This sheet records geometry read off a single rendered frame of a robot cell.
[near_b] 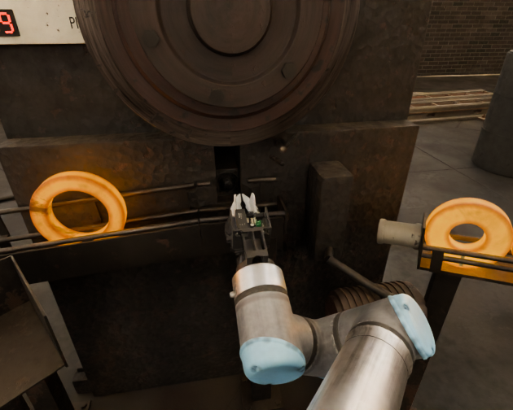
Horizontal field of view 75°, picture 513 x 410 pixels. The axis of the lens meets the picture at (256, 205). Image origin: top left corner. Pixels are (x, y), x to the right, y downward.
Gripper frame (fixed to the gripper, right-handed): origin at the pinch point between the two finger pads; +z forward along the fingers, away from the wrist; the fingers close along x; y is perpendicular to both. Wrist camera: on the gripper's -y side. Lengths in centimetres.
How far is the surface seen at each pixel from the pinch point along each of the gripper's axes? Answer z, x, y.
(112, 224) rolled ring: 0.5, 28.5, -4.7
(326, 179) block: 0.3, -18.9, 4.4
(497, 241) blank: -19, -49, 2
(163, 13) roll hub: 3.5, 11.5, 36.8
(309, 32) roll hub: 1.8, -10.0, 34.7
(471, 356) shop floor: -21, -85, -72
